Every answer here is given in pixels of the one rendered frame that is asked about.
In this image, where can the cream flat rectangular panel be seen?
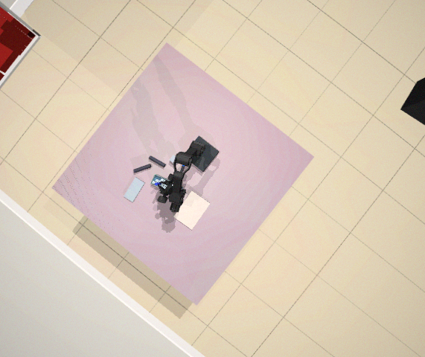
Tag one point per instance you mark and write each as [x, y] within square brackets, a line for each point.
[191, 210]

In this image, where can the keyboard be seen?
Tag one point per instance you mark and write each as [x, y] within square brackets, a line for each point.
[157, 179]

